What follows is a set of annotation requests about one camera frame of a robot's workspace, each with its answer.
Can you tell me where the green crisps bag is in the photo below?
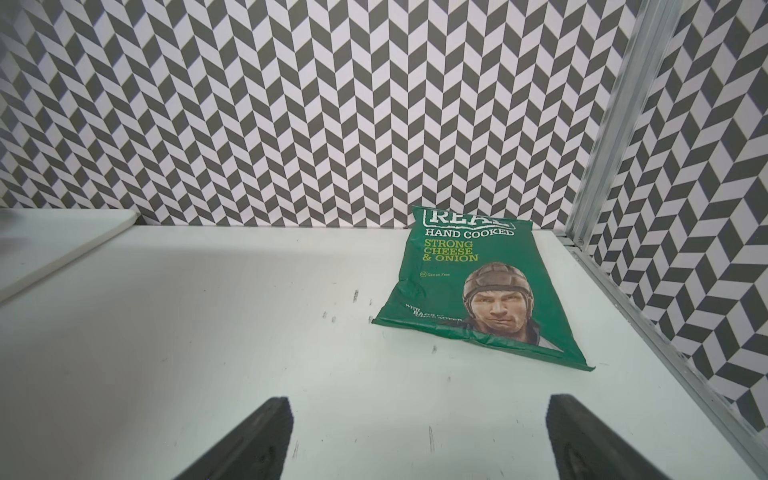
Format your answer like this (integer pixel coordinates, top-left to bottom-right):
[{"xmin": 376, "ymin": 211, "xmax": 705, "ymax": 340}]
[{"xmin": 373, "ymin": 206, "xmax": 590, "ymax": 371}]

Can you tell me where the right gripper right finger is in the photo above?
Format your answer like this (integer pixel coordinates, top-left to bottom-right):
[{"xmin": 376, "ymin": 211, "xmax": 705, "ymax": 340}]
[{"xmin": 546, "ymin": 394, "xmax": 667, "ymax": 480}]

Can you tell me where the right corner metal post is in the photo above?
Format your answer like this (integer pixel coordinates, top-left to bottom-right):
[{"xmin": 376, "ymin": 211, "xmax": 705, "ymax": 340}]
[{"xmin": 565, "ymin": 1, "xmax": 684, "ymax": 252}]

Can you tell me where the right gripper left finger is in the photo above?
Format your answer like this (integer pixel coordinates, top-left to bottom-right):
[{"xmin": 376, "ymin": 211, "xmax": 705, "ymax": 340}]
[{"xmin": 176, "ymin": 397, "xmax": 294, "ymax": 480}]

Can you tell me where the white cutting board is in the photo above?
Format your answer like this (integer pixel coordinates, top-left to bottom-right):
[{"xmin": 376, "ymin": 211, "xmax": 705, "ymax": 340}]
[{"xmin": 1, "ymin": 208, "xmax": 138, "ymax": 301}]

